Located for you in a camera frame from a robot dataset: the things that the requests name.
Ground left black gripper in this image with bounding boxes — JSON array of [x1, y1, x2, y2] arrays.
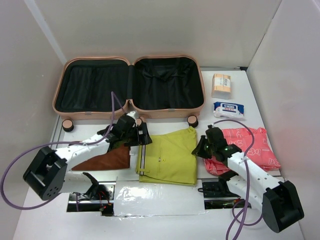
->
[[121, 122, 153, 147]]

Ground brown towel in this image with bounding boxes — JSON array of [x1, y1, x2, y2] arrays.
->
[[72, 145, 131, 172]]

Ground yellow-green shorts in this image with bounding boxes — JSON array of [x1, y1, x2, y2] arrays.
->
[[135, 126, 197, 186]]

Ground blue white wet wipes pack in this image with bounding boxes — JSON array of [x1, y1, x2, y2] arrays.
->
[[213, 101, 245, 120]]

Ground pink patterned garment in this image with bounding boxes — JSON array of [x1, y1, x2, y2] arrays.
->
[[202, 126, 281, 177]]

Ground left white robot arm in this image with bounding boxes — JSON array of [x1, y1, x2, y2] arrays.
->
[[23, 114, 152, 201]]

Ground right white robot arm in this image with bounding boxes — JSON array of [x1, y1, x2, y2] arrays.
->
[[192, 125, 305, 233]]

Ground orange tissue pack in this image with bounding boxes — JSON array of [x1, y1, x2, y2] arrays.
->
[[211, 73, 232, 100]]

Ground pink open suitcase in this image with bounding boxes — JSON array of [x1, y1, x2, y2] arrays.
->
[[52, 54, 206, 120]]

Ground white taped cover sheet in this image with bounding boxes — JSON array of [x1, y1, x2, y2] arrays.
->
[[113, 180, 207, 217]]

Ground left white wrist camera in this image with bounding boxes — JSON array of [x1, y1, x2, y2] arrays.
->
[[126, 110, 139, 120]]

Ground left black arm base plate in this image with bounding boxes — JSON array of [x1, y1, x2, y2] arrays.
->
[[66, 172, 116, 217]]

